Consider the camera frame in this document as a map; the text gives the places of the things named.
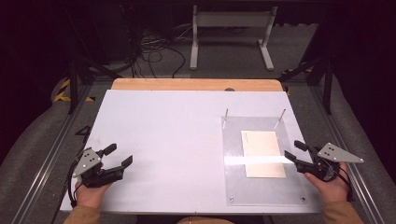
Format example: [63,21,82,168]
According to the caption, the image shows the black metal stand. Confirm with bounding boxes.
[277,55,335,116]
[67,57,124,116]

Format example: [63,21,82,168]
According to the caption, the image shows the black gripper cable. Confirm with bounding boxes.
[335,162,356,203]
[49,148,87,224]

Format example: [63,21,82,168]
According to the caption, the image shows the wooden table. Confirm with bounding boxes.
[110,77,284,92]

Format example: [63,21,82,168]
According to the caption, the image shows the white metal stand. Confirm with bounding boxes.
[189,4,278,72]

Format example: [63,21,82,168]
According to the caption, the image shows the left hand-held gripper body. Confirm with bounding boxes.
[72,147,110,189]

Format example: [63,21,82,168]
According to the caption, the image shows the cream paper sheet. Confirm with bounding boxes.
[240,130,287,179]

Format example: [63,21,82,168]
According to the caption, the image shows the tangle of black cables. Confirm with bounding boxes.
[122,6,194,79]

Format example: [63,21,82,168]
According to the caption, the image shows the aluminium rail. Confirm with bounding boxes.
[309,83,387,224]
[10,83,94,224]

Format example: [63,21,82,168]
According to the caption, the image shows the person's right hand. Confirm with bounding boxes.
[304,161,351,205]

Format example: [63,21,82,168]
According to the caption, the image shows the clear acrylic plate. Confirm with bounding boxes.
[221,116,308,206]

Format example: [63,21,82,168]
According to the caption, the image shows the yellow black floor tape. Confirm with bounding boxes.
[53,77,96,104]

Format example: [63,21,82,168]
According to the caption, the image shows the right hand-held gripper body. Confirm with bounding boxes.
[296,142,365,183]

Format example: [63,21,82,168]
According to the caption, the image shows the person's lap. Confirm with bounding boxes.
[177,216,235,224]

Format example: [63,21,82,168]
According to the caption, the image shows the white board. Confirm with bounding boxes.
[60,89,322,215]

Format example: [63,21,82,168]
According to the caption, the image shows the person's left hand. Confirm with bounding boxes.
[74,179,114,209]

